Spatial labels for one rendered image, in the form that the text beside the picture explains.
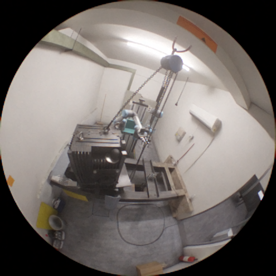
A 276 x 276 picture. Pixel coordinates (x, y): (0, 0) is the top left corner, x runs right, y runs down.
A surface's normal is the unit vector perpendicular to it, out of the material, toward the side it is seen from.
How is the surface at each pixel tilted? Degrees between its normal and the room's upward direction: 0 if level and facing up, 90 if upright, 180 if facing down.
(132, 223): 0
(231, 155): 90
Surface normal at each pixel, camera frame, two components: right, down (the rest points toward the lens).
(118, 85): 0.08, 0.59
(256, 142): -0.95, -0.21
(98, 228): 0.31, -0.79
